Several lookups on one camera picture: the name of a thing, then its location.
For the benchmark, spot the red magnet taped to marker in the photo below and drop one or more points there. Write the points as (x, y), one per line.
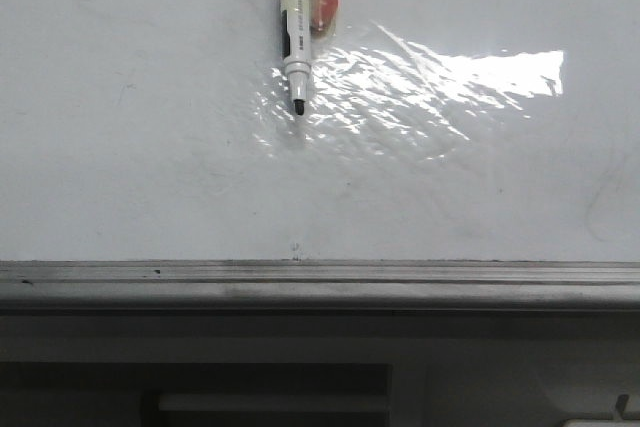
(322, 14)

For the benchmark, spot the white whiteboard marker pen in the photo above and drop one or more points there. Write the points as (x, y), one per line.
(296, 50)

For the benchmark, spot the white whiteboard surface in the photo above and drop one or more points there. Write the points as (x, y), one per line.
(437, 129)

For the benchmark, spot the aluminium whiteboard frame rail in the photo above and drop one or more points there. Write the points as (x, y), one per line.
(404, 285)

